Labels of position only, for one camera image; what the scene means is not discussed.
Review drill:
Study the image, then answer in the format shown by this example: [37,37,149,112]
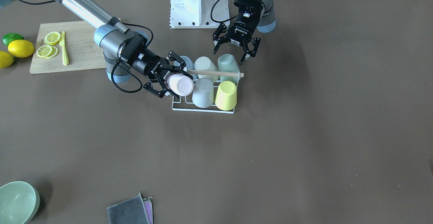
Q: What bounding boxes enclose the pink cup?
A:
[167,73,194,96]

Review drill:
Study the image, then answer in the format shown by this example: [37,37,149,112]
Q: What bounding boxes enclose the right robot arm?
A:
[1,0,195,98]

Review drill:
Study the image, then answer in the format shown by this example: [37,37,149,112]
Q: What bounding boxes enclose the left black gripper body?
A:
[226,0,265,47]

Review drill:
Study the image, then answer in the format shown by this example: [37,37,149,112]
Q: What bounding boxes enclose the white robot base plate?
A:
[169,0,229,29]

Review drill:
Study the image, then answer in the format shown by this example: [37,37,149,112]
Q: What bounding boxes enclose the whole yellow lemon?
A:
[8,40,35,58]

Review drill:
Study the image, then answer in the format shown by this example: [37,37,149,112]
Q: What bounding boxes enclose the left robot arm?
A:
[212,0,276,65]

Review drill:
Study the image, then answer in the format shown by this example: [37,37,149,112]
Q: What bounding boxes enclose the white wire cup rack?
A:
[172,69,244,114]

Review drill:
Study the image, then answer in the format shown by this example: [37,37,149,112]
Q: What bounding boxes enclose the light blue cup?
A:
[180,55,198,80]

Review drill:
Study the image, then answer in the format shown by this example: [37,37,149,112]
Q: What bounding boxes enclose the lemon slice upper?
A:
[44,31,61,46]

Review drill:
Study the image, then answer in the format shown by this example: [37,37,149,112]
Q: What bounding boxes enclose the white cup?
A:
[194,56,219,83]

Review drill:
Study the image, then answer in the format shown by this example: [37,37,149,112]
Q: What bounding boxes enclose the green cup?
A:
[218,54,240,83]

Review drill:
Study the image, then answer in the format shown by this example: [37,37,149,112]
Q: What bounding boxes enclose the green bowl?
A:
[0,181,40,224]

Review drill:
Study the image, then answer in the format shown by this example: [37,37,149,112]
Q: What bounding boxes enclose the lemon slice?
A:
[44,31,61,46]
[36,45,59,59]

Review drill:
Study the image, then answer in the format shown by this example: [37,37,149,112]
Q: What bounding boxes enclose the green lime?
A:
[2,32,25,46]

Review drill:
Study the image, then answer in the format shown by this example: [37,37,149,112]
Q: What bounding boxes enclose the grey folded cloth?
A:
[107,193,154,224]

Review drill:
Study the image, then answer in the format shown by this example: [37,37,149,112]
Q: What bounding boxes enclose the yellow cup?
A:
[215,81,237,111]

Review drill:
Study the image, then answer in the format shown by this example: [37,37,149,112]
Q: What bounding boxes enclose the yellow plastic knife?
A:
[59,31,69,66]

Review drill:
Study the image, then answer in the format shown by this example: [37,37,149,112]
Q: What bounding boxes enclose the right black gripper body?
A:
[120,35,168,82]

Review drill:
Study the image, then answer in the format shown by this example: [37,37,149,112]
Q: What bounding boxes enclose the lemon slice lower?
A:
[36,45,59,59]

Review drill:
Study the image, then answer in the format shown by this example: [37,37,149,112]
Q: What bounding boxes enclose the wooden cutting board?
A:
[30,21,106,74]

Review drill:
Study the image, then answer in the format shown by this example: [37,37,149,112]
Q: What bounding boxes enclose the grey cup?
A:
[192,78,214,108]

